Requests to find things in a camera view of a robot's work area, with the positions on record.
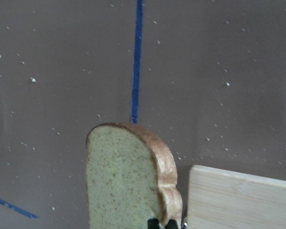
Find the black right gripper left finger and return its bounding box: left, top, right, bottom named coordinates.
left=147, top=219, right=159, bottom=229

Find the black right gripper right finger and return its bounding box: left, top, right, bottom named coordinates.
left=167, top=219, right=178, bottom=229

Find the plain bread slice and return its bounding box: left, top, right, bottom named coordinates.
left=86, top=123, right=183, bottom=229

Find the wooden cutting board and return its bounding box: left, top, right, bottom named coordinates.
left=187, top=165, right=286, bottom=229

